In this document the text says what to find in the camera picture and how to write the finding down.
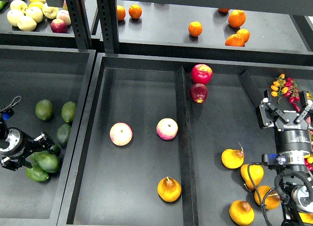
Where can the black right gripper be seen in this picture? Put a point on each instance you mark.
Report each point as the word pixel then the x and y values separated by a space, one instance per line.
pixel 291 131

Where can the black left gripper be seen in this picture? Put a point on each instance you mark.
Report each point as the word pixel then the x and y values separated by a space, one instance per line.
pixel 17 145

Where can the dark green avocado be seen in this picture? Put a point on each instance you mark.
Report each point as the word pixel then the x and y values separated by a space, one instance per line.
pixel 48 161

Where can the yellow pear with brown top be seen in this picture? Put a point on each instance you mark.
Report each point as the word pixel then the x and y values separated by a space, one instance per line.
pixel 169 189

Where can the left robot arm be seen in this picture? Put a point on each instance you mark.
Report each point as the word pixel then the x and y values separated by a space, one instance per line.
pixel 5 113

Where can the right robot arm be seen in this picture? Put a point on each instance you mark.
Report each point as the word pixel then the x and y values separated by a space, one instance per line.
pixel 294 181

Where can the green avocado lower upper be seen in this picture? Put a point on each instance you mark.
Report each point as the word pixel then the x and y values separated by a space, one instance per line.
pixel 55 149

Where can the green avocado lowest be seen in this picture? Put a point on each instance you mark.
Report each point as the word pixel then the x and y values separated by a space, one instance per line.
pixel 36 173

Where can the green avocado middle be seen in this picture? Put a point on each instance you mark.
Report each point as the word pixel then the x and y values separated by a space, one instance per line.
pixel 63 134

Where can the green avocado upper left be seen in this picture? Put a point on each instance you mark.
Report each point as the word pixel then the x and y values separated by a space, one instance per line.
pixel 44 110

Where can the green avocado upper right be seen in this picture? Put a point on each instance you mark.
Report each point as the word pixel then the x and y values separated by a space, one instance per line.
pixel 68 111

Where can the yellow pear far right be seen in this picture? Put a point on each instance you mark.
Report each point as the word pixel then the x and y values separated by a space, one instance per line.
pixel 306 217

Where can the yellow pear bottom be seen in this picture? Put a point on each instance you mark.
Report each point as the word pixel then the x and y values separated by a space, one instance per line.
pixel 242 213

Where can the red chili pepper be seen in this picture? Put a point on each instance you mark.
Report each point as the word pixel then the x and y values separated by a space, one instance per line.
pixel 296 107

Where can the cherry tomato vine cluster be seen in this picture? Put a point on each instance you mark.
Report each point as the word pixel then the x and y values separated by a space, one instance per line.
pixel 285 87

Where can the orange tomato cluster right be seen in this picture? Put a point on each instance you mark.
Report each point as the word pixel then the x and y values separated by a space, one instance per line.
pixel 309 95

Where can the pink peach right edge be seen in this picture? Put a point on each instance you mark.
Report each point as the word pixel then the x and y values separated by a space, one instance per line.
pixel 308 120

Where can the lower tomato cluster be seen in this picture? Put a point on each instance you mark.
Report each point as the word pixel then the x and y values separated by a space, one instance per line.
pixel 309 158

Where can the black right fruit shelf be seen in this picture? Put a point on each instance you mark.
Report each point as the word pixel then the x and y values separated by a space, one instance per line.
pixel 162 30

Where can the black fruit shelf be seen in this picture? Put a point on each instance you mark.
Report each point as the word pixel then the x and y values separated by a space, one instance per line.
pixel 162 30
pixel 43 36

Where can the black left tray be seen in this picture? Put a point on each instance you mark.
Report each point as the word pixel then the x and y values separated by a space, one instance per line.
pixel 36 73

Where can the black tray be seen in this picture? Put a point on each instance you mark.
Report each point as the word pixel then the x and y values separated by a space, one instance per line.
pixel 110 185
pixel 36 73

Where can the orange right small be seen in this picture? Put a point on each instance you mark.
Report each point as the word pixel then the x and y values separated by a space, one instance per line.
pixel 244 33

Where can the orange lower right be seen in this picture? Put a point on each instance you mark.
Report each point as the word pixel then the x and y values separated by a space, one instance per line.
pixel 235 40

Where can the dark red apple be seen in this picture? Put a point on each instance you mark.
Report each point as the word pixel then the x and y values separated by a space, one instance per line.
pixel 198 92

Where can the bright red apple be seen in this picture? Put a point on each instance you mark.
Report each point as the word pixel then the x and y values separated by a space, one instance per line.
pixel 201 73

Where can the pink apple left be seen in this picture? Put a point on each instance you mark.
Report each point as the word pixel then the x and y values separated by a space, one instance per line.
pixel 121 134

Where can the pink apple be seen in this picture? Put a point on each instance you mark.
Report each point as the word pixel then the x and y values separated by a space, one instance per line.
pixel 167 128
pixel 121 134

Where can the large orange upper right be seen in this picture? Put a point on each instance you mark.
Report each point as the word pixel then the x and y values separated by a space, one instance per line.
pixel 237 18

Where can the orange partly hidden top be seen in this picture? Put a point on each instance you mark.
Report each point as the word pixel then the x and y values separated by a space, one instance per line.
pixel 223 10

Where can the black left fruit shelf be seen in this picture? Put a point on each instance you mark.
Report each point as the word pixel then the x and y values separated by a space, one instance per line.
pixel 43 36

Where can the orange center shelf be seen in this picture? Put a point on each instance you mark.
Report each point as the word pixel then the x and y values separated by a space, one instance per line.
pixel 195 28

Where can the pink apple right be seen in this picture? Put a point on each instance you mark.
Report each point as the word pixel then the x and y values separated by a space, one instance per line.
pixel 167 128

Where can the pale yellow apple front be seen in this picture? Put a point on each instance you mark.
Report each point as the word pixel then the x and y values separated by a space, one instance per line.
pixel 26 23

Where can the black center tray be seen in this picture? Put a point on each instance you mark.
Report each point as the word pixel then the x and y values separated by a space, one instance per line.
pixel 110 185

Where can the red apple on shelf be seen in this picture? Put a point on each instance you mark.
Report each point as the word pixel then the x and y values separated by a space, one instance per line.
pixel 58 26

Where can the black shelf post left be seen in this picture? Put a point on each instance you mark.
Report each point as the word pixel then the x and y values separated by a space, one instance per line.
pixel 79 23

